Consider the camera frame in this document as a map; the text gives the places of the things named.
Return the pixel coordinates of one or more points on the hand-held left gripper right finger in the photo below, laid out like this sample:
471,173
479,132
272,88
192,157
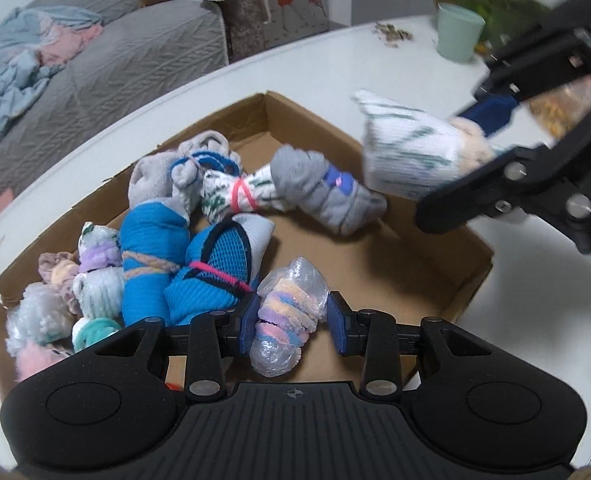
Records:
338,327

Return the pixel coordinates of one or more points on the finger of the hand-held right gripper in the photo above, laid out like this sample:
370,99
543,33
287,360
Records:
455,205
493,110

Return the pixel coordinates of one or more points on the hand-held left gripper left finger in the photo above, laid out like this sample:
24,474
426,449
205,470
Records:
248,327

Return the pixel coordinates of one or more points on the plastic-wrapped pastel striped sock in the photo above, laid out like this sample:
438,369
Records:
288,310

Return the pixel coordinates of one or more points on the shallow cardboard box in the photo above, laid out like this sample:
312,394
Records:
375,270

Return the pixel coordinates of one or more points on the blue mesh sock pink tie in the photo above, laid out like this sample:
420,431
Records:
210,265

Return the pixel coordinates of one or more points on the white green striped sock bundle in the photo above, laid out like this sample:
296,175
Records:
405,145

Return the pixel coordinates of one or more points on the blue sock bundle beige tie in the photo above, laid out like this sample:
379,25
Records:
150,245

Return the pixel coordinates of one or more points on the grey sock bundle blue patch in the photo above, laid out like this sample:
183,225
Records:
320,195

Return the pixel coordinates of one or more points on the white patterned sock pink tie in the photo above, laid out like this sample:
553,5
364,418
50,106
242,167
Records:
225,195

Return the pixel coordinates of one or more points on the white magenta sock teal tie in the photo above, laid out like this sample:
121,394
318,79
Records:
95,332

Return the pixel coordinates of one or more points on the white sock bundle purple tie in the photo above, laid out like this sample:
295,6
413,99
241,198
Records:
98,270

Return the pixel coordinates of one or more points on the grey sock bundle blue tie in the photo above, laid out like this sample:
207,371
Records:
155,177

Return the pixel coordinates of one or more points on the purple beige sock bundle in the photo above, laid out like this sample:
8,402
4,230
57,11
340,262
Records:
58,272

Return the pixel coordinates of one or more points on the bubble-wrapped teal sock bundle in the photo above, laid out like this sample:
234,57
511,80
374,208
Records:
40,317

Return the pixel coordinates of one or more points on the pink fuzzy sock bundle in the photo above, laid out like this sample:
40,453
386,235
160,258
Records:
38,362

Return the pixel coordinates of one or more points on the yellow patterned packet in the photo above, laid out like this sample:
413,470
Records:
560,105

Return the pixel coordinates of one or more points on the mint green cup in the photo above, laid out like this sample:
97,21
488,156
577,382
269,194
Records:
458,35

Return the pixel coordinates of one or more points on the dried crumbs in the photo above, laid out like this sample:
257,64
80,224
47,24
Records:
393,34

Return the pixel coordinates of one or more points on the grey quilted sofa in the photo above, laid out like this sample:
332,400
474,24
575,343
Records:
125,60

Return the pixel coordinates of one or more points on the light blue pink blanket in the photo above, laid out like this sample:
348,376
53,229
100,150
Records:
10,65

